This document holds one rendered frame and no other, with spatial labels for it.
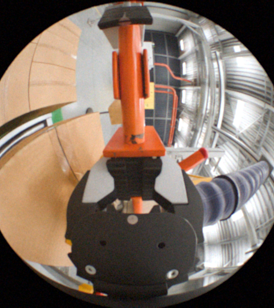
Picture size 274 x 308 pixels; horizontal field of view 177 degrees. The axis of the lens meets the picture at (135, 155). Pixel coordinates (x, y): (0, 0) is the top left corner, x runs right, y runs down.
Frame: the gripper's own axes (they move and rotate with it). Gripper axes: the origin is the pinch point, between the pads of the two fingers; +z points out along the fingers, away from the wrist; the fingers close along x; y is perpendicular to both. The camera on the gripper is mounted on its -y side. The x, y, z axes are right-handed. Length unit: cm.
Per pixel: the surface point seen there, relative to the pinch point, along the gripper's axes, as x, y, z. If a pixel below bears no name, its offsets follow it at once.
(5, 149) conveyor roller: -65, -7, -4
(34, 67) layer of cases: -66, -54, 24
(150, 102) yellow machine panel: 105, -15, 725
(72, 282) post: -31, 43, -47
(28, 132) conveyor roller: -65, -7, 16
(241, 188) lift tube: 46.1, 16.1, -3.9
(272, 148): 506, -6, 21
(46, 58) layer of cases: -66, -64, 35
